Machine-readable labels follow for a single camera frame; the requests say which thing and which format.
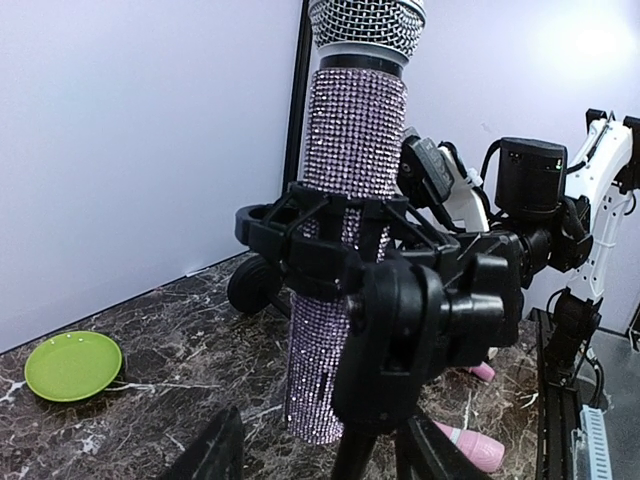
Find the white cable duct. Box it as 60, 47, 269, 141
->
581, 405, 613, 480

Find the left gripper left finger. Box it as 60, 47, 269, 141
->
169, 407, 245, 480

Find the purple glitter microphone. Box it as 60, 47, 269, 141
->
285, 1, 426, 445

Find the pink microphone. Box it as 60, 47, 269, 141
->
467, 362, 496, 383
436, 422, 505, 473

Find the black tripod mic stand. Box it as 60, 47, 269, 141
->
235, 183, 523, 479

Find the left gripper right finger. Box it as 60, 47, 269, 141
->
404, 415, 490, 479

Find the pink microphone front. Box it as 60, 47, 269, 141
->
436, 422, 505, 473

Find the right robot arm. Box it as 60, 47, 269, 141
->
495, 109, 639, 384

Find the black empty mic stand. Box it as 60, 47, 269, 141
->
227, 255, 291, 318

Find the right black frame post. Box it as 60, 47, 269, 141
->
282, 0, 312, 193

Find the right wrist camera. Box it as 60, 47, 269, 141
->
397, 127, 489, 233

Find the green plate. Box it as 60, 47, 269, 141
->
24, 331, 123, 403

